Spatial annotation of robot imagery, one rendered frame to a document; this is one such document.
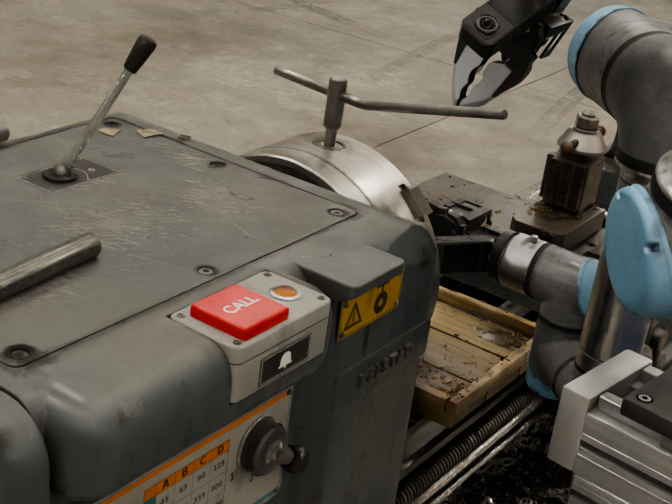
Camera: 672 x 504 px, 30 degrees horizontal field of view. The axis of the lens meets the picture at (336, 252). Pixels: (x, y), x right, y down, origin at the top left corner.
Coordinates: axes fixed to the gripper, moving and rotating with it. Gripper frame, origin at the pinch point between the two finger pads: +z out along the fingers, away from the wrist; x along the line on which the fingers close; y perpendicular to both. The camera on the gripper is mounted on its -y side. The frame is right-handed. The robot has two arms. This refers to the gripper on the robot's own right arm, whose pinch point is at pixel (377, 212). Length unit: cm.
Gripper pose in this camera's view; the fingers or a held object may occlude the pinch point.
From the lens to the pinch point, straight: 174.6
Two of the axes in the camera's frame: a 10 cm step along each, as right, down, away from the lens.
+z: -8.0, -3.4, 4.9
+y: 5.8, -2.7, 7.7
